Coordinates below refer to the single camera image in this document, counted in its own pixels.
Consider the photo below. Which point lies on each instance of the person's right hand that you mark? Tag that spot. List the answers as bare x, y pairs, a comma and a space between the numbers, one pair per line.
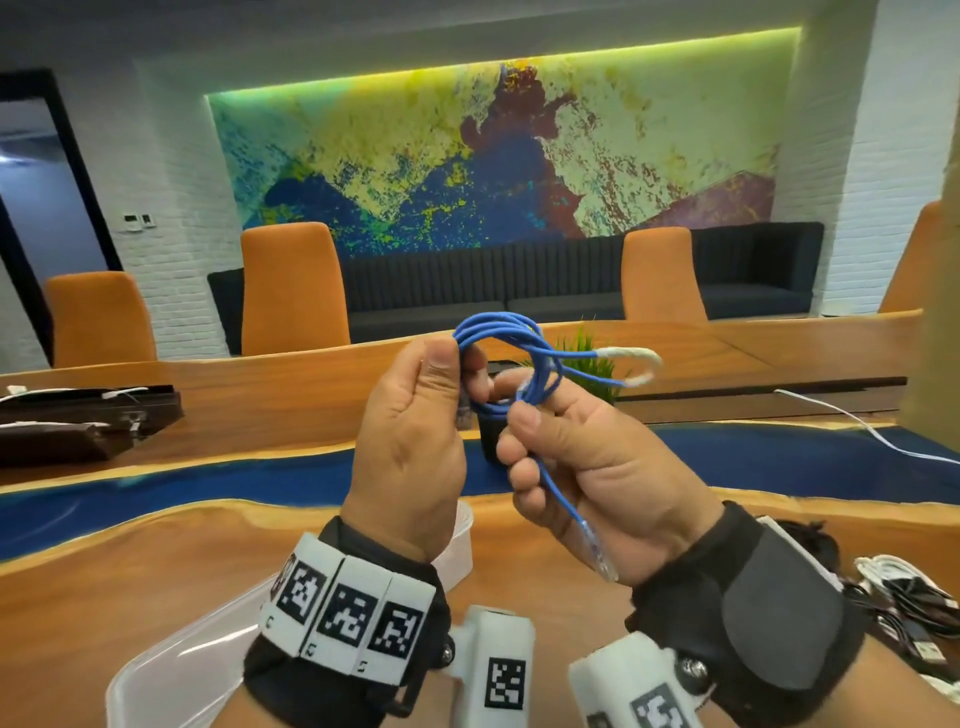
615, 480

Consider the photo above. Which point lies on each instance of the person's left hand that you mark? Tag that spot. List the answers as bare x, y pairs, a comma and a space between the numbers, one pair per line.
412, 457

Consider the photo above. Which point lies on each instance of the clear plastic container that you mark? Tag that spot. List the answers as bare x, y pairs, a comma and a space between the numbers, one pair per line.
165, 675

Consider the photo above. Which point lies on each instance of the person's left forearm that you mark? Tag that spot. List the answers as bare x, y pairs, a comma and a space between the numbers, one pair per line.
244, 712

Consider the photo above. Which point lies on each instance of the green potted plant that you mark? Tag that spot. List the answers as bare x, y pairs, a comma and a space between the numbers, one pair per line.
592, 364

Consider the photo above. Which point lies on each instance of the black sofa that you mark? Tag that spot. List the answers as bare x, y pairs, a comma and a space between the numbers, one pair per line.
435, 285

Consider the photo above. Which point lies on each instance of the orange chair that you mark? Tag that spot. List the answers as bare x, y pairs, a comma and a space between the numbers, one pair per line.
660, 277
101, 322
911, 262
296, 292

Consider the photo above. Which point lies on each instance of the wooden table with blue inlay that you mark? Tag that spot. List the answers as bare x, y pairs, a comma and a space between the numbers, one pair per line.
187, 555

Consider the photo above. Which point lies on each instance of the black left wristband with markers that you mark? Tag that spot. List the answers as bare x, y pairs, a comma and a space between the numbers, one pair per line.
285, 690

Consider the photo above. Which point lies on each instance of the dark framed glass door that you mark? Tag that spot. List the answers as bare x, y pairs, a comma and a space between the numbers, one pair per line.
52, 217

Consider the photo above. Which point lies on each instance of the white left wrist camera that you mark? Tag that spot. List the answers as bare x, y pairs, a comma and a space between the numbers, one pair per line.
487, 637

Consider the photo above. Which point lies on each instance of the colourful abstract wall painting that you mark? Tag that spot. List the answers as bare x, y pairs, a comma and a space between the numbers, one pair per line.
360, 150

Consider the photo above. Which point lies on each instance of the white wall thermostat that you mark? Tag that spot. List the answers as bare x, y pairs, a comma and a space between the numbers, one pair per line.
132, 221

